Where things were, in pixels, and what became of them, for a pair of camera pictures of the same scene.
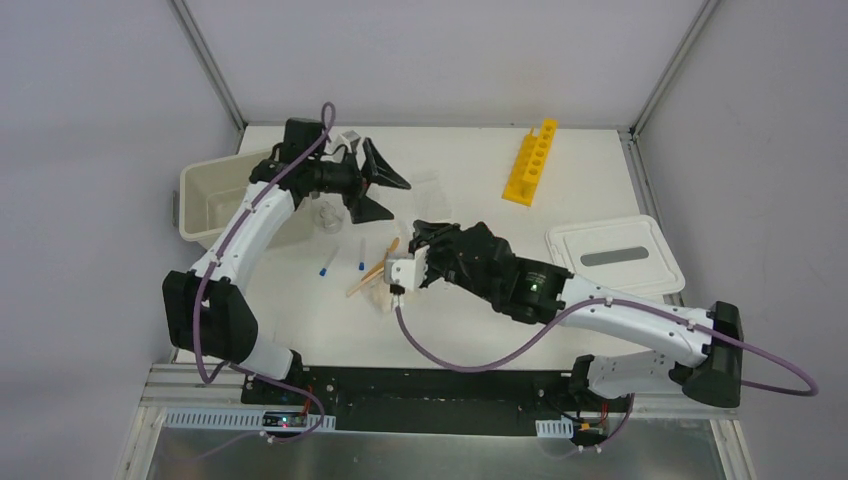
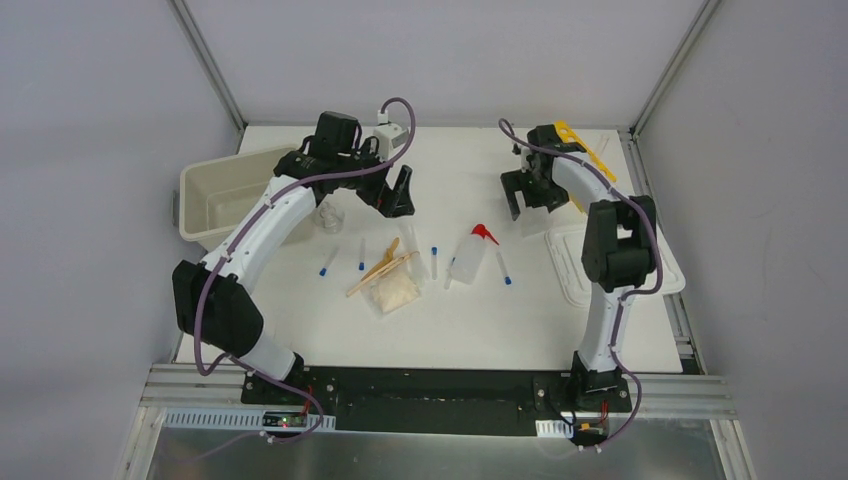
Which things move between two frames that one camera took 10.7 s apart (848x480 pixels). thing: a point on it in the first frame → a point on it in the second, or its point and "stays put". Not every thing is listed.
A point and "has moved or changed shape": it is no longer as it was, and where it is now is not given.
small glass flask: (327, 219) stays put
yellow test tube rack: (530, 161) has moved or changed shape
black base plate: (438, 402) stays put
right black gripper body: (436, 250) → (525, 181)
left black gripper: (361, 180) → (379, 187)
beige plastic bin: (209, 191) stays put
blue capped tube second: (362, 260) stays put
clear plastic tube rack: (430, 199) → (534, 220)
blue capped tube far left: (323, 270) stays put
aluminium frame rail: (180, 386) stays put
